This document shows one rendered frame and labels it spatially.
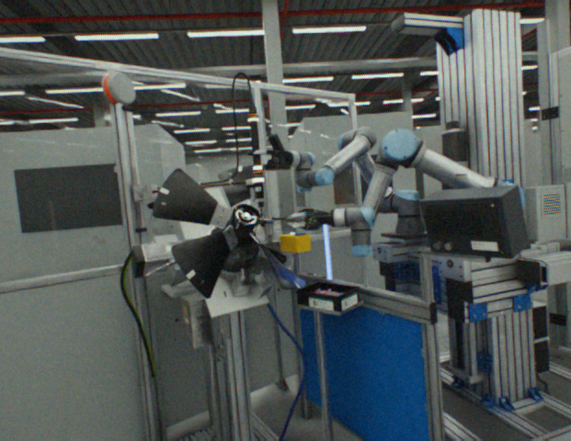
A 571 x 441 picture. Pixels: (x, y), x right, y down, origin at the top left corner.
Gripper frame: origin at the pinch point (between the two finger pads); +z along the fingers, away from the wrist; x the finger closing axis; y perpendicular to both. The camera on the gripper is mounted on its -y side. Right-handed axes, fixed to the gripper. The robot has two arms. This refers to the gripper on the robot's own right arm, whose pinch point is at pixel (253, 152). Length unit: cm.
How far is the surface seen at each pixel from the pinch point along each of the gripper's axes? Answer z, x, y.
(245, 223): 11.7, -6.2, 29.3
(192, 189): 23.0, 12.0, 14.2
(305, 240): -43, 14, 43
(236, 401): 11, 12, 108
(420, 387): -29, -53, 96
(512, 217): -22, -88, 31
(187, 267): 38, -7, 42
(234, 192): 1.7, 14.0, 15.8
